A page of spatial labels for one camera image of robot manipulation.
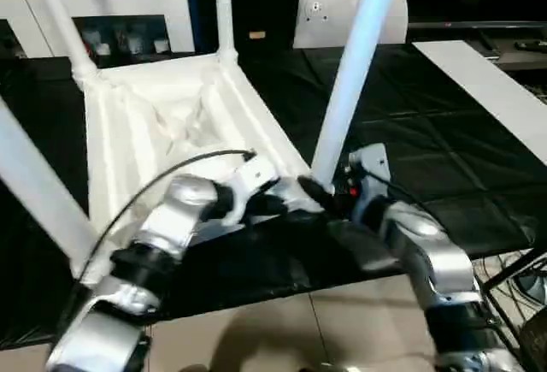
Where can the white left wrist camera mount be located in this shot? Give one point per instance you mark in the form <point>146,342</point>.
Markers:
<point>252,179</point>

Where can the white flat board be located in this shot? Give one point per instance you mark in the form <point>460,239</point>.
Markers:
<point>483,85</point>

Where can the white cabinet with glass doors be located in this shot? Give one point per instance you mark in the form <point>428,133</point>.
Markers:
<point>128,0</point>

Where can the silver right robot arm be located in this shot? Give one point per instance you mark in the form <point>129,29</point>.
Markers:
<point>436,252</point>

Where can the black table mat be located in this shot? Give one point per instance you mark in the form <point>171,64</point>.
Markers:
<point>427,132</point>

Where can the brown woven stool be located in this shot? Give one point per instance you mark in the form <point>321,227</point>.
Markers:
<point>536,342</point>

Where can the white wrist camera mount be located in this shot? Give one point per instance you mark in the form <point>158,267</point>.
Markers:
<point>372,167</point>
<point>252,179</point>

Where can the black stand leg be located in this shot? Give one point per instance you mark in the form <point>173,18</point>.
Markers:
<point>513,267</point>

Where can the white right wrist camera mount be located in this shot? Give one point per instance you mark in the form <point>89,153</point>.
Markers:
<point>372,167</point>

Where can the grey stand base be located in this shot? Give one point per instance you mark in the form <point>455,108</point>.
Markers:
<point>534,285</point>

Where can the small tan label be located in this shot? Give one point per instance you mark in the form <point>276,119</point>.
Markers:
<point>256,34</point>

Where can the black remote control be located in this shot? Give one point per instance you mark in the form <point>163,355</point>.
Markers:
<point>530,45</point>

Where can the dark low tv bench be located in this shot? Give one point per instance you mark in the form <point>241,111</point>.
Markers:
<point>513,62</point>

